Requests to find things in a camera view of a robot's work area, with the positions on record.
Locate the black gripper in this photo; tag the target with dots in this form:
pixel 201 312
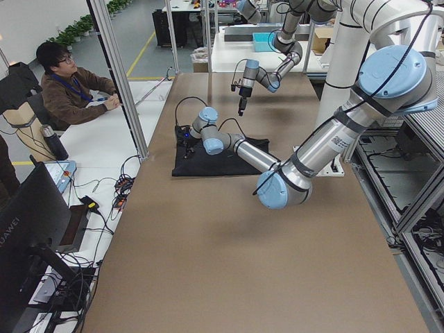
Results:
pixel 245 92
pixel 187 141

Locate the blue plastic bin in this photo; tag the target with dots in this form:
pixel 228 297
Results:
pixel 263 42

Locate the black Huawei monitor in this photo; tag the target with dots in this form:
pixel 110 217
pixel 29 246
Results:
pixel 32 227

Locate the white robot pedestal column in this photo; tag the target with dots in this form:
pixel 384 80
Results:
pixel 356 21

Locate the teach pendant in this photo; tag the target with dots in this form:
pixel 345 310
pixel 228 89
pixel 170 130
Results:
pixel 62 173

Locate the seated man brown jacket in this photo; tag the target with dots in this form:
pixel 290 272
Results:
pixel 72 95

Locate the aluminium frame post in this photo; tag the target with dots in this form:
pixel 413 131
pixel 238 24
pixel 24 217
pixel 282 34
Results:
pixel 103 26

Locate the black t-shirt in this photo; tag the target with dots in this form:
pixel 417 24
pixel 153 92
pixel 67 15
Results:
pixel 200 164

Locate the black water bottle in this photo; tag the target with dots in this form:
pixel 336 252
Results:
pixel 54 143

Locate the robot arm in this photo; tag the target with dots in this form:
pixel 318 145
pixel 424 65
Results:
pixel 392 80
pixel 284 42

